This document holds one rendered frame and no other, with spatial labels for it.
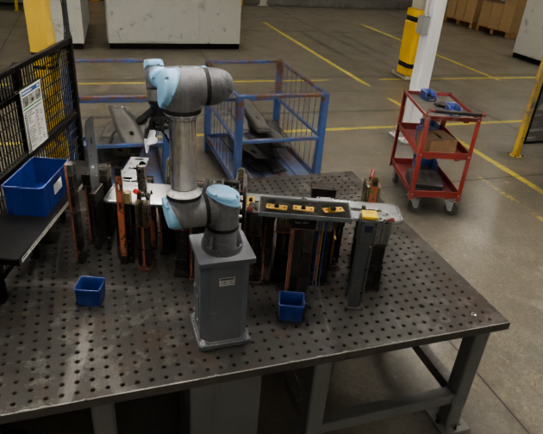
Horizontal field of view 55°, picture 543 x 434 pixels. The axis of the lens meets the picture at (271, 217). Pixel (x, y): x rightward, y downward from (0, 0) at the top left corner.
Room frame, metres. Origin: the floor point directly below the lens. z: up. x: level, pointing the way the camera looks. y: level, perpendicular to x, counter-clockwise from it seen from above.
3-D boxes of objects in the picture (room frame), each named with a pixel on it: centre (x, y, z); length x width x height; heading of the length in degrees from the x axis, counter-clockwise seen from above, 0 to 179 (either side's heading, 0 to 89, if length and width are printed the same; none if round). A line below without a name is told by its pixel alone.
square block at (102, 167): (2.31, 0.84, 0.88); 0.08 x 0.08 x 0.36; 0
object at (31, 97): (2.28, 1.12, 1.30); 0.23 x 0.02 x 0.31; 0
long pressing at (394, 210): (2.20, 0.08, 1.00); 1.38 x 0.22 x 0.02; 90
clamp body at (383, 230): (2.03, -0.49, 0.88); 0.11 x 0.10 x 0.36; 0
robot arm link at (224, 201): (1.62, 0.18, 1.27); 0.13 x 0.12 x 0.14; 114
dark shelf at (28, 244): (1.98, 1.00, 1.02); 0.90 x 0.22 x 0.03; 0
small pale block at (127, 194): (2.06, 0.65, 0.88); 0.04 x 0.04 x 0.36; 0
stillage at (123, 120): (4.36, 1.42, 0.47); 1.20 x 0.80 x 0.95; 19
